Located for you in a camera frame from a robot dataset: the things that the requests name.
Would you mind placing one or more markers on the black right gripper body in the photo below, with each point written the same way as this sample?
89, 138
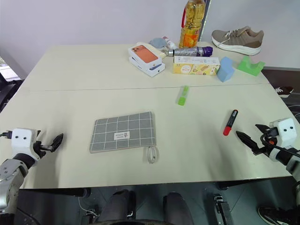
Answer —
271, 134

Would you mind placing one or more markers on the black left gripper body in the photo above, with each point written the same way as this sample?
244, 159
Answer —
43, 148

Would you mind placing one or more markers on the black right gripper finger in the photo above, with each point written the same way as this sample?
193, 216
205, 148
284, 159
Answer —
247, 140
262, 127

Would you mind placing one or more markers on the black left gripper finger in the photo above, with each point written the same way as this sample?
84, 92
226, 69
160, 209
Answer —
58, 141
38, 132

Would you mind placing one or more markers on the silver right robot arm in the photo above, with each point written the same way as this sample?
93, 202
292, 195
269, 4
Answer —
293, 167

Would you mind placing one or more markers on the grey checked pouch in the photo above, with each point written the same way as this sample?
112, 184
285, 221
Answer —
122, 131

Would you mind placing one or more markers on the black marker with red cap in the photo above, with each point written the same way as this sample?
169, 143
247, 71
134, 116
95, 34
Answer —
230, 123

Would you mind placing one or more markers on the brown shoe white sole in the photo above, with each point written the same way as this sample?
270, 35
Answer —
284, 92

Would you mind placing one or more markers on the black chair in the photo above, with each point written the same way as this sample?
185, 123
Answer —
8, 91

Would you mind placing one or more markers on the green plastic block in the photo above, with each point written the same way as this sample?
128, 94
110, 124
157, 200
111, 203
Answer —
249, 68

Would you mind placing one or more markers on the blue foam block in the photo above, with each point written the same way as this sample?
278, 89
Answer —
225, 70

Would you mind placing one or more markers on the black table leg with caster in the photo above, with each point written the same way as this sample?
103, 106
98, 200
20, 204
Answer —
222, 208

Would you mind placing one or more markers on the green glue stick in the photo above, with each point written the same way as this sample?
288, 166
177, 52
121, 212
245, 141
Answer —
182, 95

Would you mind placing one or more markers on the black sneaker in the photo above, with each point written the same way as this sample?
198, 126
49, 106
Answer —
276, 215

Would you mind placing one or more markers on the dark rounded shape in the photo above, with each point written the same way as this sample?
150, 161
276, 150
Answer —
119, 206
177, 208

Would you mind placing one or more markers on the beige sneaker white sole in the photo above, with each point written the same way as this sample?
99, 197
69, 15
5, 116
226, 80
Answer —
239, 41

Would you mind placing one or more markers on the yellow printed carton box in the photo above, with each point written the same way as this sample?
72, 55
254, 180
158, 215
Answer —
195, 66

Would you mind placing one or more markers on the white box with blue phone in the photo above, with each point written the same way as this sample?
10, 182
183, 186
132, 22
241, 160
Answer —
154, 69

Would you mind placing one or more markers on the white box with orange phone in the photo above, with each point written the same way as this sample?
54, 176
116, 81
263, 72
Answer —
144, 55

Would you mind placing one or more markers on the yellow cooking oil bottle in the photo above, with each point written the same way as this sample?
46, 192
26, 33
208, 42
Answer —
191, 25

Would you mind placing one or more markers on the small white bottle red print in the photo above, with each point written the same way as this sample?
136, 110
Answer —
170, 42

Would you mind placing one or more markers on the grey plush toy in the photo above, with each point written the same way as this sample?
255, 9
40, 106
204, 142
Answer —
157, 43

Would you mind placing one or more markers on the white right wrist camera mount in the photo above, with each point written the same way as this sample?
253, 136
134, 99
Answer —
286, 132

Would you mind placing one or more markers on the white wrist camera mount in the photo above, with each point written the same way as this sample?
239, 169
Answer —
22, 140
286, 132

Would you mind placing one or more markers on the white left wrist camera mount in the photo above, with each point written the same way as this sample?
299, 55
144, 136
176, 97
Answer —
22, 140

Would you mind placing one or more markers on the black table frame bar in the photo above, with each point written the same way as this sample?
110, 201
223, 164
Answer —
54, 191

